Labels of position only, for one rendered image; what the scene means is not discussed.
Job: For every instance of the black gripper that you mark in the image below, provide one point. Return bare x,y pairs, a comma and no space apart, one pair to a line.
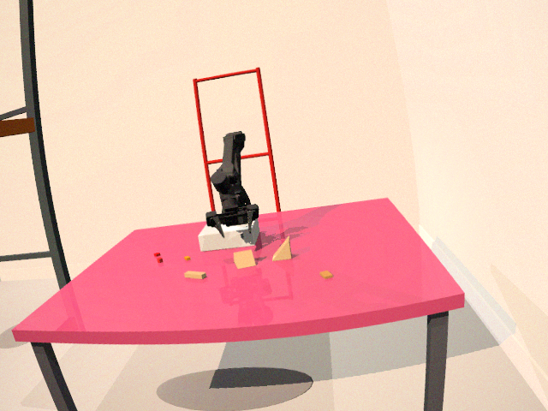
230,210

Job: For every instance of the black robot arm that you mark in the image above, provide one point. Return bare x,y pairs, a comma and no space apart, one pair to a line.
227,178

